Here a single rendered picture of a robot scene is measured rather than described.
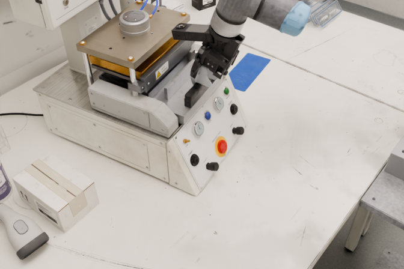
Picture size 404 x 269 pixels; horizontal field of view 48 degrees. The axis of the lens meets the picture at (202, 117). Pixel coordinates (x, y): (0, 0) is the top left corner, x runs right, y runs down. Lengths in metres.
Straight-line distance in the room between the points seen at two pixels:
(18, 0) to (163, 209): 0.64
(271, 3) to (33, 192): 0.73
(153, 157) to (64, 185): 0.24
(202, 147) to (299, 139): 0.33
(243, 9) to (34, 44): 0.95
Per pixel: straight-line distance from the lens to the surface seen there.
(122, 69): 1.19
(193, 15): 1.94
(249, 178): 1.30
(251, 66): 1.71
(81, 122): 1.34
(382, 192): 1.35
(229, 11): 1.01
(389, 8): 3.62
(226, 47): 1.08
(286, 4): 1.00
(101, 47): 1.18
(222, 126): 1.33
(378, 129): 1.53
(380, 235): 2.22
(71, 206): 1.19
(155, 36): 1.20
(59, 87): 1.38
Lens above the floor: 1.73
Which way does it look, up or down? 41 degrees down
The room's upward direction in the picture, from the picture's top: 1 degrees counter-clockwise
